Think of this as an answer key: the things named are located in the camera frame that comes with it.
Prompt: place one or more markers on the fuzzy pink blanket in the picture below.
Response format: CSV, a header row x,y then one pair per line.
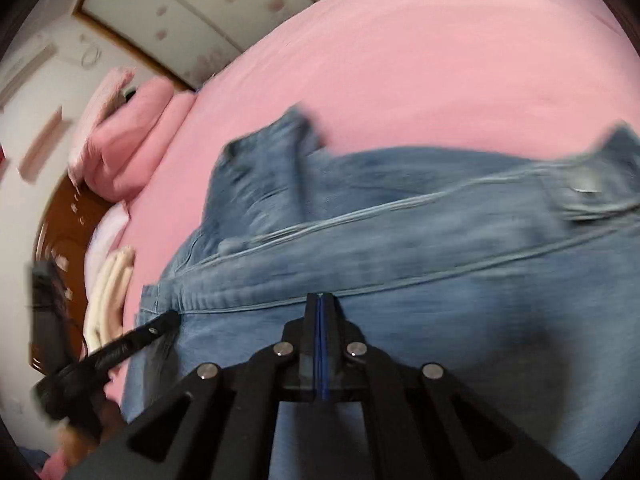
x,y
100,105

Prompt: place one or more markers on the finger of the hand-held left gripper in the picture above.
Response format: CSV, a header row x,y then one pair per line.
x,y
135,337

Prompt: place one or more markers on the cream folded cloth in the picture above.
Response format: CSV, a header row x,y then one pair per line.
x,y
110,295

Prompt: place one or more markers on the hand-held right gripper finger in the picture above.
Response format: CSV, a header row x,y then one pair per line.
x,y
325,330
314,330

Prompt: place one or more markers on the pink bed sheet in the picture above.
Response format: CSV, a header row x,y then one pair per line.
x,y
410,60

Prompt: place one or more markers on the pale pink cloth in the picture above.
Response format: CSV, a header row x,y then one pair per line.
x,y
107,235

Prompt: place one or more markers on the person's left hand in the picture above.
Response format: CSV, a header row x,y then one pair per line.
x,y
110,417

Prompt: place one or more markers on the pink pillow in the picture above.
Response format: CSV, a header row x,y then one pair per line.
x,y
130,140

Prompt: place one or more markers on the blue denim jeans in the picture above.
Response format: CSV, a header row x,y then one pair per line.
x,y
410,270

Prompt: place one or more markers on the brown wooden headboard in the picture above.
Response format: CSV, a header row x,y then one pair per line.
x,y
65,240

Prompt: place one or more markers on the floral sliding wardrobe doors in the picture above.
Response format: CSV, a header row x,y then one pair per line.
x,y
200,15

